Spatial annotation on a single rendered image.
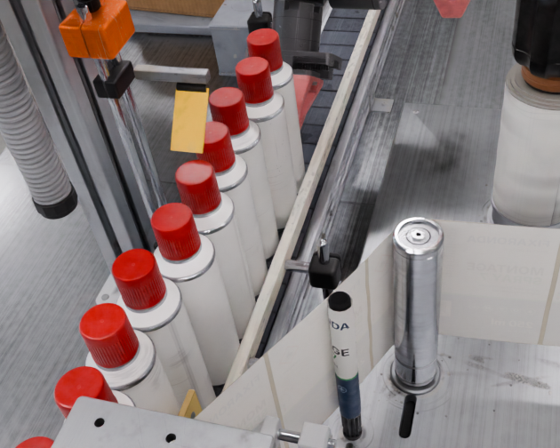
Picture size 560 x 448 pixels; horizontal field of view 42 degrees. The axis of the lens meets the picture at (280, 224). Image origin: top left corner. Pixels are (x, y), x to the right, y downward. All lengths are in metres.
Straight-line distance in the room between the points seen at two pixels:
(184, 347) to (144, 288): 0.08
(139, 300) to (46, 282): 0.39
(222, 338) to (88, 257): 0.33
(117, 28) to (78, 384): 0.28
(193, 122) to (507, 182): 0.32
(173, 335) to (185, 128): 0.18
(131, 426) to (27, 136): 0.26
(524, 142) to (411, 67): 0.47
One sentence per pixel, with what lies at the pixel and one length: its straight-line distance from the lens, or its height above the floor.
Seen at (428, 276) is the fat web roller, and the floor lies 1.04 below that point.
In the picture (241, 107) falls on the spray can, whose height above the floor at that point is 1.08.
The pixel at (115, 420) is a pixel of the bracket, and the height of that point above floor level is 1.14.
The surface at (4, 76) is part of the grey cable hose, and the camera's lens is 0.54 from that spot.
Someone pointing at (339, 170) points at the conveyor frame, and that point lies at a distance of 0.90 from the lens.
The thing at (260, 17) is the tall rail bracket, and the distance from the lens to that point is 1.03.
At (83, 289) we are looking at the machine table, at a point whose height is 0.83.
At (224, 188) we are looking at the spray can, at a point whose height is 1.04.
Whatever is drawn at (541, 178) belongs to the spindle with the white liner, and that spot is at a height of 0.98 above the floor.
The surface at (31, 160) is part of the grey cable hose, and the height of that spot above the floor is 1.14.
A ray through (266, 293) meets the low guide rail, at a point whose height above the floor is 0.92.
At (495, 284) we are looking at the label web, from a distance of 0.62.
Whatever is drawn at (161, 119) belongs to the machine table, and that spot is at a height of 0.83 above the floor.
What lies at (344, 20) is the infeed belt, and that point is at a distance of 1.18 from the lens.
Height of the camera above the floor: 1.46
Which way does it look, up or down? 45 degrees down
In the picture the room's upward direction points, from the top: 10 degrees counter-clockwise
